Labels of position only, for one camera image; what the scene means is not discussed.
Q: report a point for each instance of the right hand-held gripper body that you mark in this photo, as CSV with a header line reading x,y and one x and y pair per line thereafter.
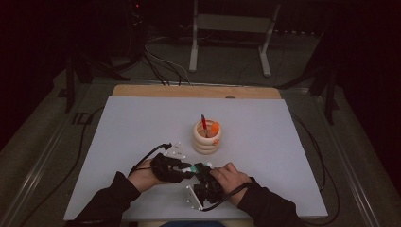
x,y
208,190

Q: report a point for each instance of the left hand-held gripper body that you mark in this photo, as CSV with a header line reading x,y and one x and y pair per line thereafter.
x,y
167,170

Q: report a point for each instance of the green and white glue stick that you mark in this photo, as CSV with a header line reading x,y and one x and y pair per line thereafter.
x,y
207,165

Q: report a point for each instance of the cream ribbed pen holder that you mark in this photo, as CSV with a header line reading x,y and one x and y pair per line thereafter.
x,y
206,146

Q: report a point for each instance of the orange highlighter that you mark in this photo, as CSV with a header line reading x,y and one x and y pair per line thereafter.
x,y
215,127

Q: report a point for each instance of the red pen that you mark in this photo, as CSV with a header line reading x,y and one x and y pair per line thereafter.
x,y
204,123

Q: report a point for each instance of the person's right hand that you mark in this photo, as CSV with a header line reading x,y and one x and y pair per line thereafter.
x,y
231,179

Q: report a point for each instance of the person's left hand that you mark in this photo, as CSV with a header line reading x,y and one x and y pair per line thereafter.
x,y
143,179

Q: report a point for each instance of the pale grey table mat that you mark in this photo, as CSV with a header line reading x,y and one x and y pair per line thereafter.
x,y
258,151

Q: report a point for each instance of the black tripod stand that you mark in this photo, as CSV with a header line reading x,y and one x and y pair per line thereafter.
x,y
329,101
70,91

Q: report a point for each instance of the grey metal stand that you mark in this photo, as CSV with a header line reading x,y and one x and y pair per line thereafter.
x,y
233,23

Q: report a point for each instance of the dark device with red light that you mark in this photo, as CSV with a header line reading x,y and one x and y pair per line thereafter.
x,y
136,19

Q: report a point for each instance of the metal floor rail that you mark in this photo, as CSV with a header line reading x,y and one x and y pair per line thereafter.
x,y
350,167
34,175

